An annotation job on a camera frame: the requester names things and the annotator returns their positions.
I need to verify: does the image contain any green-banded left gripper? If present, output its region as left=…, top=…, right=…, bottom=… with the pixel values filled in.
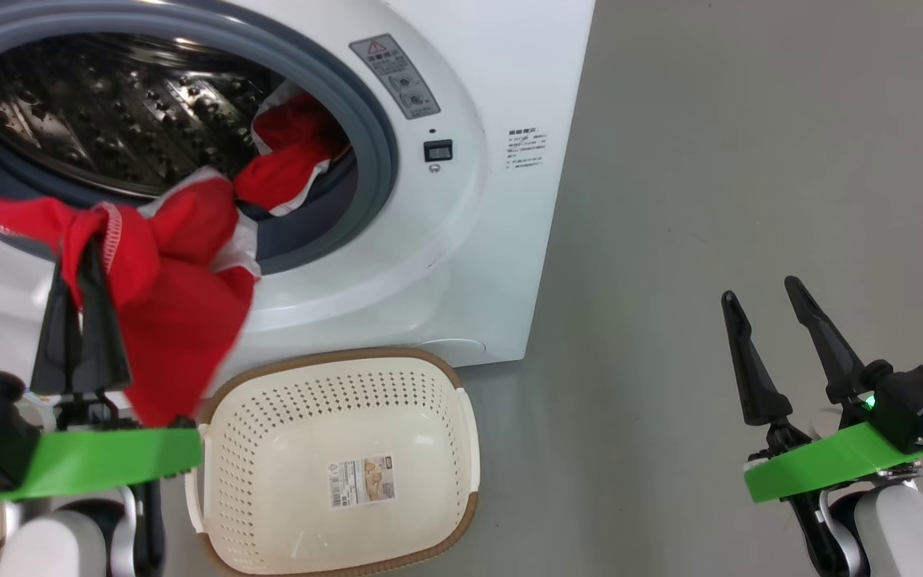
left=0, top=237, right=205, bottom=502

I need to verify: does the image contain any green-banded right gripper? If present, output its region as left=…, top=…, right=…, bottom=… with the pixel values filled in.
left=720, top=276, right=923, bottom=505

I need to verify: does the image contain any red white-striped garment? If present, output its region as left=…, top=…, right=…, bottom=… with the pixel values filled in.
left=0, top=91, right=352, bottom=429

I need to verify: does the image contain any cream perforated laundry basket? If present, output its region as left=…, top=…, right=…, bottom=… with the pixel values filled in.
left=184, top=346, right=482, bottom=577

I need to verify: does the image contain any steel washing machine drum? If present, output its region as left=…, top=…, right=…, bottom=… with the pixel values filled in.
left=0, top=32, right=288, bottom=201

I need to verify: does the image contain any paper basket label sticker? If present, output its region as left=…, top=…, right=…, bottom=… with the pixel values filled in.
left=327, top=455, right=397, bottom=510

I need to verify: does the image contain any white washing machine body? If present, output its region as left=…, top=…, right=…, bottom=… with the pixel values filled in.
left=0, top=0, right=598, bottom=406

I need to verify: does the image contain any grey rubber door gasket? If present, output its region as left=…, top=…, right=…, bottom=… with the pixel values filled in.
left=0, top=0, right=399, bottom=278

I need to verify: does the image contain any grey warning label sticker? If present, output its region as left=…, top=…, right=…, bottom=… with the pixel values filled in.
left=349, top=34, right=441, bottom=122

